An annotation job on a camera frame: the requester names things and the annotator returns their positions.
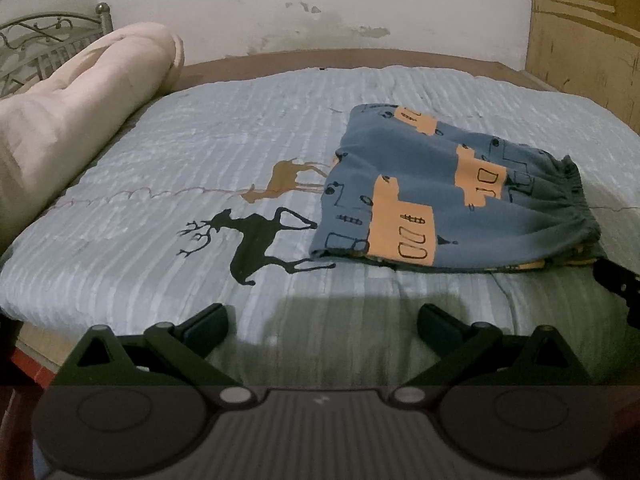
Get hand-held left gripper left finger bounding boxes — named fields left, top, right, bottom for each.
left=57, top=302, right=257, bottom=407

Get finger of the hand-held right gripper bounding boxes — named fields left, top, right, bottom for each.
left=592, top=257, right=640, bottom=332

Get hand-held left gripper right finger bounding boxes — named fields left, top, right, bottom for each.
left=390, top=302, right=595, bottom=407

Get blue pants with orange patches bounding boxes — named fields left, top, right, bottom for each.
left=308, top=104, right=602, bottom=274

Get light blue deer print bedspread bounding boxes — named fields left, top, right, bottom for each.
left=0, top=65, right=640, bottom=386

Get light wooden wardrobe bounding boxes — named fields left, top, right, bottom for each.
left=525, top=0, right=640, bottom=137

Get pink rolled blanket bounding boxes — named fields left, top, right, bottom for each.
left=0, top=21, right=185, bottom=257

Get grey metal scrollwork headboard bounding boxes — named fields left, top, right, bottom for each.
left=0, top=2, right=115, bottom=98

